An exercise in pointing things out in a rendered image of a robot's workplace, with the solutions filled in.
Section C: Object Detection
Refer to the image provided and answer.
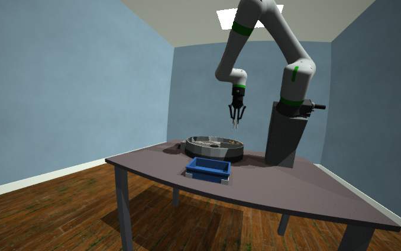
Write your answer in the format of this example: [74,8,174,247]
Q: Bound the blue open crate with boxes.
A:
[185,157,231,185]

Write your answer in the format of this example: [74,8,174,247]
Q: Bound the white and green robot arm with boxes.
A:
[215,0,326,117]

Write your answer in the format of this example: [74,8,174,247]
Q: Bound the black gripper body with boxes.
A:
[232,96,243,109]

